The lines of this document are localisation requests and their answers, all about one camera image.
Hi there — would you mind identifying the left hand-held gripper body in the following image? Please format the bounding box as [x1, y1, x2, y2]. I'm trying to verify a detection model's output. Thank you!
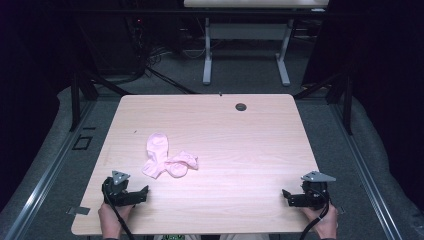
[101, 170, 138, 207]

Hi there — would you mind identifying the person's left hand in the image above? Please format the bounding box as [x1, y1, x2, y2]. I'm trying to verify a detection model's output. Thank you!
[97, 201, 135, 240]

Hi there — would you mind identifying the grey metal floor rail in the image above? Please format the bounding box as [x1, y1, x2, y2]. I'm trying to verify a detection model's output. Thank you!
[329, 103, 405, 240]
[0, 99, 98, 240]

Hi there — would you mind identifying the grey tape piece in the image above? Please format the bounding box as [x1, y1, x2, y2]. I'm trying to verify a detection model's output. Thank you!
[65, 206, 91, 216]

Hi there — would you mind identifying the person's right hand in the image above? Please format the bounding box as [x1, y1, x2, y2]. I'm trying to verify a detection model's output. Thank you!
[300, 203, 339, 240]

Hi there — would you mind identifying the pink sock with white lettering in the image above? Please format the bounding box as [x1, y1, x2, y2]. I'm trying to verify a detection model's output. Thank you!
[141, 132, 171, 180]

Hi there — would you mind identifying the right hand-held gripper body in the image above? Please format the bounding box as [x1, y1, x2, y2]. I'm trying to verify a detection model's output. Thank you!
[297, 170, 337, 211]

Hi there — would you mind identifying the bundle of floor cables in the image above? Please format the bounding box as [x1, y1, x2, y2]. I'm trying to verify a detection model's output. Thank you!
[145, 44, 202, 95]

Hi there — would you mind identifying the black metal stand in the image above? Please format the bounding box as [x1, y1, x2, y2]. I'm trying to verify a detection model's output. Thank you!
[293, 64, 354, 136]
[68, 19, 132, 133]

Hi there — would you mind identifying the white desk with metal legs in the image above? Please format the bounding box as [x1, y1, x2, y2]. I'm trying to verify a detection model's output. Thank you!
[183, 0, 330, 87]

